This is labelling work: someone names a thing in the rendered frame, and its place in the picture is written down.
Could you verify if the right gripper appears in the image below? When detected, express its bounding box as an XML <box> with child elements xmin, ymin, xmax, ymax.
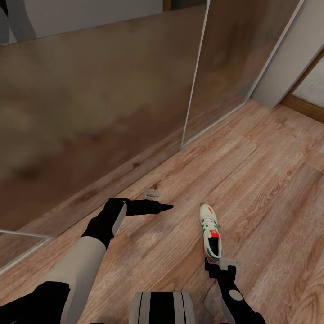
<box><xmin>205</xmin><ymin>257</ymin><xmax>236</xmax><ymax>285</ymax></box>

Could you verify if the robot trunk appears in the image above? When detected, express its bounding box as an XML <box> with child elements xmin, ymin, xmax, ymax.
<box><xmin>129</xmin><ymin>291</ymin><xmax>195</xmax><ymax>324</ymax></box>

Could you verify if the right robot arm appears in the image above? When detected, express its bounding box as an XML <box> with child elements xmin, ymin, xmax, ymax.
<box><xmin>205</xmin><ymin>257</ymin><xmax>266</xmax><ymax>324</ymax></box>

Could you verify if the gym shoe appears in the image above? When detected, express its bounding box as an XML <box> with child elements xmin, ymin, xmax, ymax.
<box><xmin>199</xmin><ymin>204</ymin><xmax>222</xmax><ymax>263</ymax></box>

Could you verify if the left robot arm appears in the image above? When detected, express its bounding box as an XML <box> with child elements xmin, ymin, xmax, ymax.
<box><xmin>0</xmin><ymin>189</ymin><xmax>173</xmax><ymax>324</ymax></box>

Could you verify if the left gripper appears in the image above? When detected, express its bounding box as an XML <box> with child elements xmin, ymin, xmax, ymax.
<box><xmin>137</xmin><ymin>199</ymin><xmax>173</xmax><ymax>215</ymax></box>

